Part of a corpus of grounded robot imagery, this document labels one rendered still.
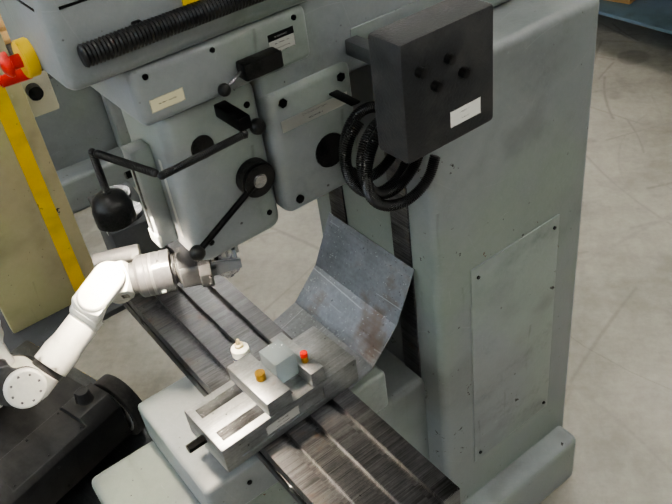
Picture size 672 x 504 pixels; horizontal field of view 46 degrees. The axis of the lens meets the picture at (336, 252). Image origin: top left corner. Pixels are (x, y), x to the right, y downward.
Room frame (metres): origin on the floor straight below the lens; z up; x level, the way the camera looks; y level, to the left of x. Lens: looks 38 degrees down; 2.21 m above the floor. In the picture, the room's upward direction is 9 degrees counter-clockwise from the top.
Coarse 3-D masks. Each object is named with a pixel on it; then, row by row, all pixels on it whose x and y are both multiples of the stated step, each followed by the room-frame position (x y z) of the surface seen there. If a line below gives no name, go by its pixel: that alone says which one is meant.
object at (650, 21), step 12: (600, 0) 4.67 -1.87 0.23; (612, 0) 4.61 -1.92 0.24; (624, 0) 4.55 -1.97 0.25; (636, 0) 4.58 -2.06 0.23; (648, 0) 4.55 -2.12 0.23; (660, 0) 4.53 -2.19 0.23; (600, 12) 4.50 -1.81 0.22; (612, 12) 4.46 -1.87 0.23; (624, 12) 4.43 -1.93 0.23; (636, 12) 4.41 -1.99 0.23; (648, 12) 4.38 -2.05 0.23; (660, 12) 4.36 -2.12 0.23; (636, 24) 4.28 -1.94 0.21; (648, 24) 4.22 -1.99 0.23; (660, 24) 4.20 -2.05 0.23
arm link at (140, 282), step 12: (108, 252) 1.31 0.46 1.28; (120, 252) 1.30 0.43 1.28; (132, 252) 1.30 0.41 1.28; (96, 264) 1.29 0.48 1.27; (120, 264) 1.27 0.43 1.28; (132, 264) 1.27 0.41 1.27; (144, 264) 1.26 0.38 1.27; (132, 276) 1.25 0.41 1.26; (144, 276) 1.24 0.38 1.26; (132, 288) 1.24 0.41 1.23; (144, 288) 1.23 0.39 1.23; (120, 300) 1.26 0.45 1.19
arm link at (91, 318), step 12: (108, 264) 1.25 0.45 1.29; (96, 276) 1.23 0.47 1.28; (108, 276) 1.23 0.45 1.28; (120, 276) 1.23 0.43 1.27; (84, 288) 1.22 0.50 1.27; (96, 288) 1.21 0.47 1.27; (108, 288) 1.21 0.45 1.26; (120, 288) 1.22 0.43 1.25; (72, 300) 1.21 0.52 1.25; (84, 300) 1.20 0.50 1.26; (96, 300) 1.20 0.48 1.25; (108, 300) 1.20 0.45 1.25; (72, 312) 1.20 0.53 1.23; (84, 312) 1.18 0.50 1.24; (96, 312) 1.18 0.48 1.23; (84, 324) 1.18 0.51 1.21; (96, 324) 1.18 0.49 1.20
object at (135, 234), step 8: (120, 184) 1.87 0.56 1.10; (128, 184) 1.87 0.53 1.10; (128, 192) 1.80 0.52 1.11; (136, 192) 1.82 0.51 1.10; (136, 200) 1.78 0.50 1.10; (136, 208) 1.72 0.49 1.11; (144, 216) 1.70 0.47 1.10; (136, 224) 1.67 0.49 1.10; (144, 224) 1.67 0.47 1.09; (104, 232) 1.75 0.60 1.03; (112, 232) 1.65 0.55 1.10; (120, 232) 1.65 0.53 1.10; (128, 232) 1.65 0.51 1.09; (136, 232) 1.66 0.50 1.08; (144, 232) 1.67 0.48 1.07; (104, 240) 1.82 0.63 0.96; (112, 240) 1.65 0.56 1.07; (120, 240) 1.64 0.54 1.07; (128, 240) 1.65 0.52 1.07; (136, 240) 1.66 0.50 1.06; (144, 240) 1.67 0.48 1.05; (112, 248) 1.71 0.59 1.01; (144, 248) 1.67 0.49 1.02; (152, 248) 1.67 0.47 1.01; (160, 248) 1.68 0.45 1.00
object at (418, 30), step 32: (448, 0) 1.23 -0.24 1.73; (480, 0) 1.22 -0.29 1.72; (384, 32) 1.14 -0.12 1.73; (416, 32) 1.13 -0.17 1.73; (448, 32) 1.14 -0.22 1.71; (480, 32) 1.18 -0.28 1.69; (384, 64) 1.12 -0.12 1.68; (416, 64) 1.10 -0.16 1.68; (448, 64) 1.13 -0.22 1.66; (480, 64) 1.18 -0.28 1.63; (384, 96) 1.13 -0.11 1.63; (416, 96) 1.10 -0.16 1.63; (448, 96) 1.14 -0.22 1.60; (480, 96) 1.18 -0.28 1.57; (384, 128) 1.13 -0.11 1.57; (416, 128) 1.10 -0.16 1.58; (448, 128) 1.14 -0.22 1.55
